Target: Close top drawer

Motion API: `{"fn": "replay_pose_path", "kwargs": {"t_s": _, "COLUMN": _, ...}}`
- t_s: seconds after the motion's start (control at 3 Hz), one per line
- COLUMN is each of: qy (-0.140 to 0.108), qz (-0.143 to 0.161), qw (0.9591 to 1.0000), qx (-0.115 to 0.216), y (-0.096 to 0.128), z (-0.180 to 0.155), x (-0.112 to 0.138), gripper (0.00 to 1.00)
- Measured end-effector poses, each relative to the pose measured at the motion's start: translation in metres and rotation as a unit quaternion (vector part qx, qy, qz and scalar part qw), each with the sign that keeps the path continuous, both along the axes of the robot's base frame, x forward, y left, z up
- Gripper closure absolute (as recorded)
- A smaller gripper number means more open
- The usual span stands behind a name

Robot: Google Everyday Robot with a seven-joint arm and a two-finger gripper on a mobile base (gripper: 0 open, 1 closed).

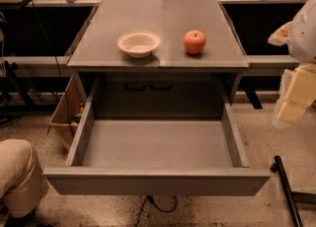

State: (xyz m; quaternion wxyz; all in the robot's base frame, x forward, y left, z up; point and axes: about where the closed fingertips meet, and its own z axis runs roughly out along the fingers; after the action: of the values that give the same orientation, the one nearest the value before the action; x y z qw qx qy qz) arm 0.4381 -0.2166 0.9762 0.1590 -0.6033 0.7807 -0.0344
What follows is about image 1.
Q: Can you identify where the grey top drawer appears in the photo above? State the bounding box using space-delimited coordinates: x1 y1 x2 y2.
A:
44 78 270 196

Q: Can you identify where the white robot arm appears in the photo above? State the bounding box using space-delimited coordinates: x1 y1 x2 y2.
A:
268 0 316 128

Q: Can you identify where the grey drawer cabinet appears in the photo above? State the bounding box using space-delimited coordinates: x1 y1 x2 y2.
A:
69 0 248 119

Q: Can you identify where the black metal stand leg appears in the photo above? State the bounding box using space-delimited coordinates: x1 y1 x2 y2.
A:
271 155 303 227

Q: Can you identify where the red apple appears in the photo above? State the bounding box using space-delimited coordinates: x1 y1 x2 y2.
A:
183 30 206 55

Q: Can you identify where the white paper bowl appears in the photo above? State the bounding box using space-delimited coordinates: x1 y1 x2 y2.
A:
118 31 161 58

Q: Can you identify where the cardboard box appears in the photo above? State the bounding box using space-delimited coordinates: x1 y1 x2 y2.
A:
49 76 87 150

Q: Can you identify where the person's beige trouser leg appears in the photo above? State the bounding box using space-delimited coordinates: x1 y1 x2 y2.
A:
0 139 49 218

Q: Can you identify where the black floor cable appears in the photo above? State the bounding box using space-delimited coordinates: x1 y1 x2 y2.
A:
133 194 178 227

